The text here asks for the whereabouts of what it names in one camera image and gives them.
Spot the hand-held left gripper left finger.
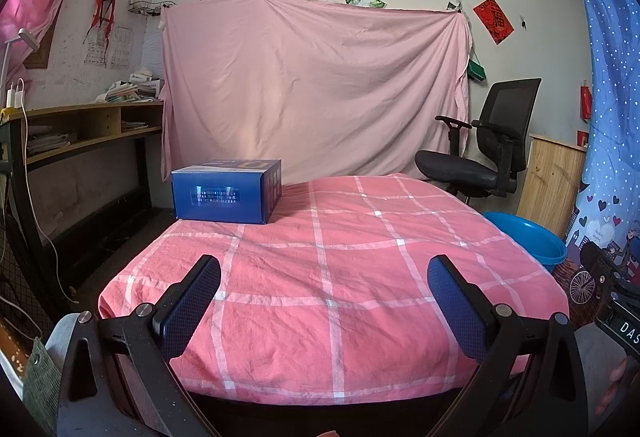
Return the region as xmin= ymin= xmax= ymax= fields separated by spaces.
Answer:
xmin=57 ymin=254 xmax=223 ymax=437

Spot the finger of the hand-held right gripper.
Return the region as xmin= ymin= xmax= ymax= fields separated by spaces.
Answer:
xmin=581 ymin=241 xmax=631 ymax=290

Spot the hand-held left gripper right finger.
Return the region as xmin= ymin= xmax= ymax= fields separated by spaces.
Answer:
xmin=426 ymin=254 xmax=588 ymax=437

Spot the blue plastic basin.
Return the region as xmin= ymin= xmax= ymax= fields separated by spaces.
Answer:
xmin=482 ymin=211 xmax=569 ymax=274

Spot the person's right hand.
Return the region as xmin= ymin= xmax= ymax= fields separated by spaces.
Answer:
xmin=597 ymin=352 xmax=633 ymax=413

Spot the wooden cabinet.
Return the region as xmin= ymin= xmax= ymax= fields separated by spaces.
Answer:
xmin=516 ymin=133 xmax=587 ymax=238

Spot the blue cardboard box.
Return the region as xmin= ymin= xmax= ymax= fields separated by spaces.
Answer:
xmin=171 ymin=159 xmax=283 ymax=224

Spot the pink checked blanket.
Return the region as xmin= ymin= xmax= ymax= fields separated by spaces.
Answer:
xmin=97 ymin=173 xmax=571 ymax=405

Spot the black office chair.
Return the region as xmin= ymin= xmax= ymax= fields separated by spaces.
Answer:
xmin=414 ymin=78 xmax=542 ymax=205

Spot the blue dotted cartoon curtain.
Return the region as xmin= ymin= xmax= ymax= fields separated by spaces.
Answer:
xmin=550 ymin=0 xmax=640 ymax=318

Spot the wooden shelf with papers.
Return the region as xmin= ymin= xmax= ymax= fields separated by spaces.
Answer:
xmin=0 ymin=100 xmax=166 ymax=303

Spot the pile of shelf papers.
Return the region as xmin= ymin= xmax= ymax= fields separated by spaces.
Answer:
xmin=25 ymin=132 xmax=78 ymax=157

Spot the stack of papers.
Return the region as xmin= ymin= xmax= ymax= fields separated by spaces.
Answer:
xmin=104 ymin=80 xmax=165 ymax=104

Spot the pink hanging sheet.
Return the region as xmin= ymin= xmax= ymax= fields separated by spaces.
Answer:
xmin=160 ymin=0 xmax=473 ymax=185

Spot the white desk lamp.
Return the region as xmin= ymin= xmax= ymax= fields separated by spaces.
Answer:
xmin=0 ymin=28 xmax=40 ymax=110

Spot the white cable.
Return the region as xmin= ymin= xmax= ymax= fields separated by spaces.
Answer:
xmin=0 ymin=204 xmax=78 ymax=340

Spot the red paper wall decoration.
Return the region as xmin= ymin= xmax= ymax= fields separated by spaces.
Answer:
xmin=472 ymin=0 xmax=515 ymax=46

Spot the white wall calendar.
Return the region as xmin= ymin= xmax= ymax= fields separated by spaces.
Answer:
xmin=84 ymin=27 xmax=132 ymax=68

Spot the brown wooden frame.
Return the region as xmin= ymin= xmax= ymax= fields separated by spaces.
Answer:
xmin=24 ymin=24 xmax=57 ymax=70

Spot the wire wall rack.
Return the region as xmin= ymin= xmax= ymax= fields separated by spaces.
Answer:
xmin=127 ymin=0 xmax=176 ymax=18

